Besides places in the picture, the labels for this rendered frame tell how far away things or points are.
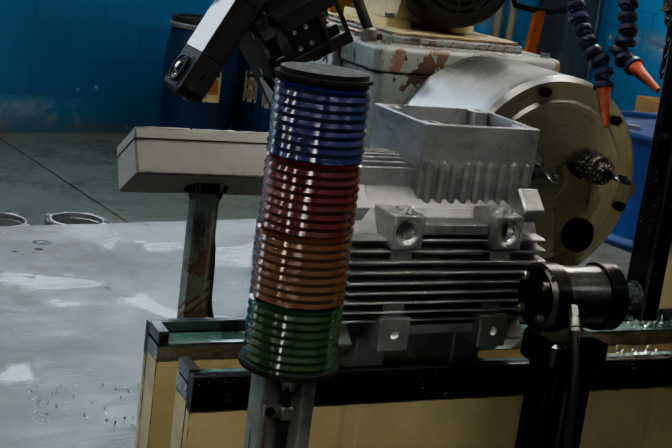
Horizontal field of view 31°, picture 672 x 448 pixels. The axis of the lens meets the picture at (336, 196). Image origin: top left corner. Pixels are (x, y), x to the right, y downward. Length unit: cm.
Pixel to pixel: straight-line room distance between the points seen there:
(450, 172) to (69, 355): 53
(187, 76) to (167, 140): 19
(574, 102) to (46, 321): 68
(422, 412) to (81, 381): 39
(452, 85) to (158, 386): 58
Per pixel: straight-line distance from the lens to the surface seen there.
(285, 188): 73
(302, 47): 110
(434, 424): 114
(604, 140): 150
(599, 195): 152
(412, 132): 109
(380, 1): 179
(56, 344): 144
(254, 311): 76
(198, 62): 107
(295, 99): 72
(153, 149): 124
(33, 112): 684
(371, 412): 111
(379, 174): 107
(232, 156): 127
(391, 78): 159
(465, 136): 109
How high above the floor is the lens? 130
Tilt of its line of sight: 12 degrees down
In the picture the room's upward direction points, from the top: 7 degrees clockwise
